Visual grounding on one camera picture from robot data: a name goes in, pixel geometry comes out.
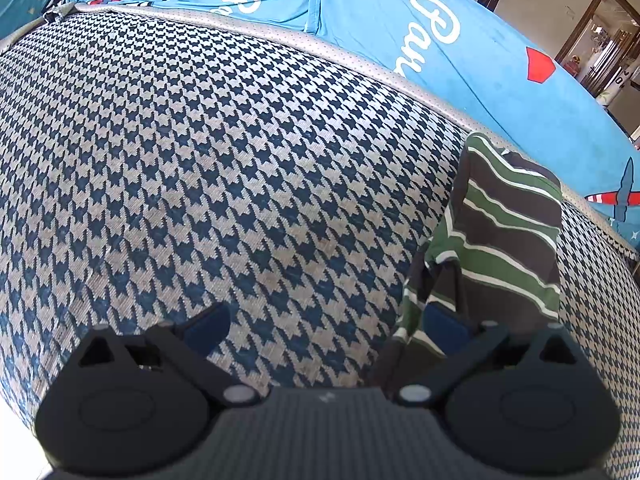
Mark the brown wooden door frame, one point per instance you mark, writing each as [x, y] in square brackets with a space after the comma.
[570, 40]

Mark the blue white houndstooth mat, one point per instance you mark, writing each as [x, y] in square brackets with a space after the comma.
[225, 175]

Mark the green brown striped shirt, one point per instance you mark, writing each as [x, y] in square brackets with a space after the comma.
[505, 230]

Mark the blue printed sofa cover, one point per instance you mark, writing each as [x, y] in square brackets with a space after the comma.
[390, 15]

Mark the grey refrigerator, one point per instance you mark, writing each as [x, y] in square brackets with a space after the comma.
[622, 90]

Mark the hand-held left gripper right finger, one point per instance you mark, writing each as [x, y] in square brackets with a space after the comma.
[447, 329]

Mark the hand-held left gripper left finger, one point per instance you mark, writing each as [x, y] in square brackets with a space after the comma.
[207, 327]

